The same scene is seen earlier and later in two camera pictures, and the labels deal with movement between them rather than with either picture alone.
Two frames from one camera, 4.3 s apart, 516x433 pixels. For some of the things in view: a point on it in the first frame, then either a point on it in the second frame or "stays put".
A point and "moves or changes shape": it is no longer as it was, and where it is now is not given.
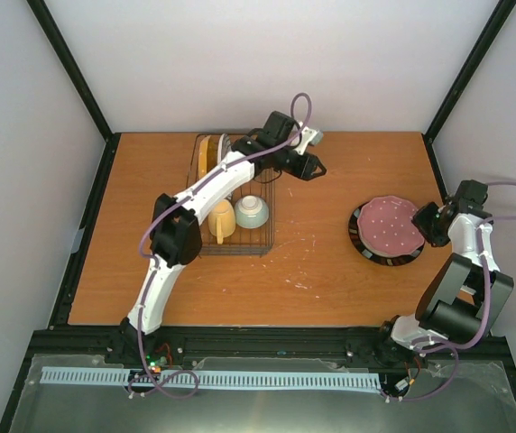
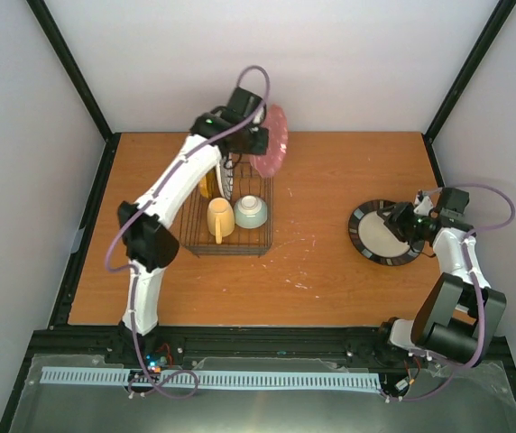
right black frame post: [492, 27] stays put
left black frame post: [72, 70] stays put
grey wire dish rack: [243, 241] stays put
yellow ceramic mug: [222, 220] stays put
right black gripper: [419, 221] → [396, 220]
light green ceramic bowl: [251, 212] stays put
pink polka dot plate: [386, 228] moves or changes shape
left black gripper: [308, 165] → [261, 147]
